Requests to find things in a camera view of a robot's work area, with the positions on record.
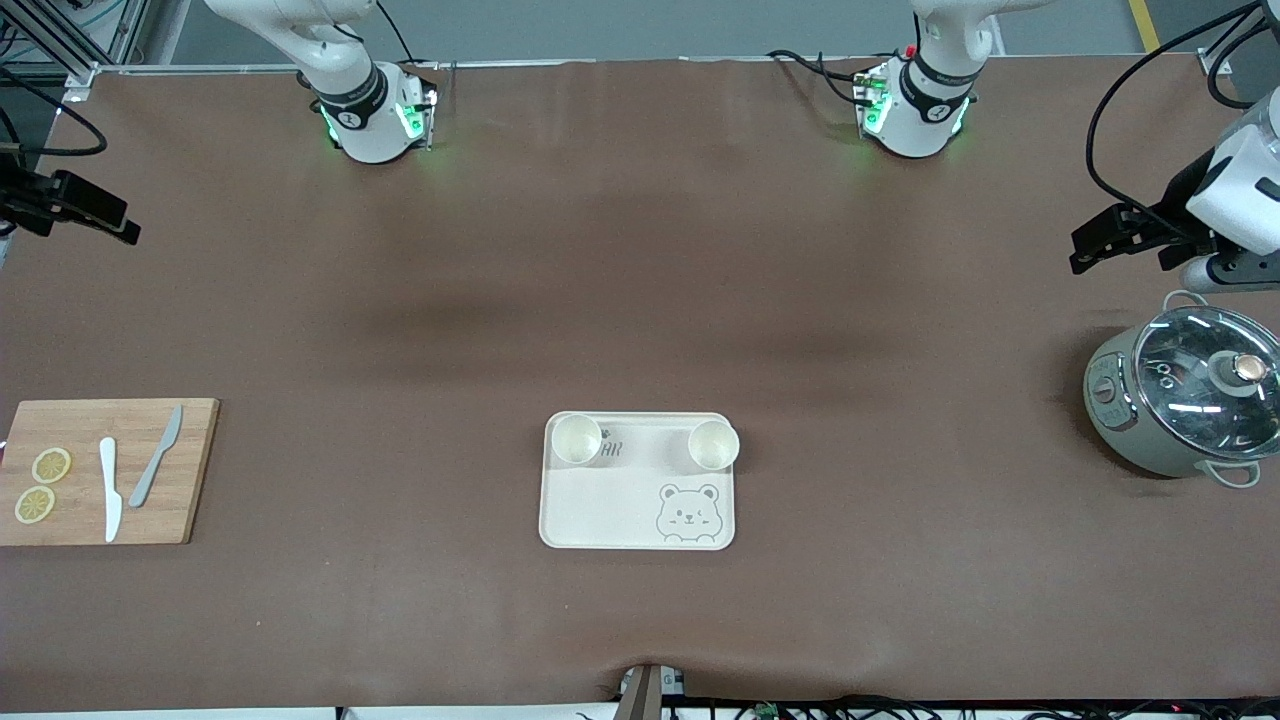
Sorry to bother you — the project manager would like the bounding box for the white plastic cup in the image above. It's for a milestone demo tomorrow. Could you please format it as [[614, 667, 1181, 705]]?
[[551, 413, 604, 468], [688, 419, 742, 474]]

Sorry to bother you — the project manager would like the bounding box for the white bear print tray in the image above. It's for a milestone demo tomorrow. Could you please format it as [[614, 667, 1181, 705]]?
[[539, 411, 736, 551]]

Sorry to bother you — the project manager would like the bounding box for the glass pot lid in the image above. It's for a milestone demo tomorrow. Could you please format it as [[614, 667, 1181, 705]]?
[[1133, 305, 1280, 463]]

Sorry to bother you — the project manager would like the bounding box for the green electric cooking pot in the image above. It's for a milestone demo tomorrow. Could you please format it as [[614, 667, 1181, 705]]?
[[1083, 290, 1280, 489]]

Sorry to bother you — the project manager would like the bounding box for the grey plastic knife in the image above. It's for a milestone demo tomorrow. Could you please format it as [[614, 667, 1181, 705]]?
[[127, 404, 185, 509]]

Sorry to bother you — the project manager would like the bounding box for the white plastic knife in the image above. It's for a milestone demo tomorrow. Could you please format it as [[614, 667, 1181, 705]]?
[[98, 437, 124, 544]]

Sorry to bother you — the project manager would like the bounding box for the wooden cutting board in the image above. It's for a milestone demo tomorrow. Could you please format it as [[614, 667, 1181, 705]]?
[[0, 398, 221, 547]]

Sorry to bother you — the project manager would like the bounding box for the brown table mat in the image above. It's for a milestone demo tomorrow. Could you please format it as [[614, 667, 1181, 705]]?
[[0, 55, 1280, 713]]

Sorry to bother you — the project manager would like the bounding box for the aluminium frame strut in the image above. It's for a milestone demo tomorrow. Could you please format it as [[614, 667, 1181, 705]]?
[[0, 0, 151, 86], [1200, 0, 1280, 76]]

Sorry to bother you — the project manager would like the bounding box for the black left arm base cable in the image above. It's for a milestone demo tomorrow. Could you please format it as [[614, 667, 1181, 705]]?
[[767, 48, 866, 81], [818, 58, 869, 106]]

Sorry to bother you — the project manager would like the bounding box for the black arm base cable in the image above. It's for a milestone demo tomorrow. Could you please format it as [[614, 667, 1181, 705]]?
[[375, 0, 418, 67], [767, 48, 866, 81], [818, 58, 869, 106]]

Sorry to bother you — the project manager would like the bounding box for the black right arm base cable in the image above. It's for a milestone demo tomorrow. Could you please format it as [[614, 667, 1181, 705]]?
[[375, 0, 418, 67]]

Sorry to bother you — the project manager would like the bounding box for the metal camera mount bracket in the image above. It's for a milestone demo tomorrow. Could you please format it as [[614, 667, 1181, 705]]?
[[618, 662, 689, 720]]

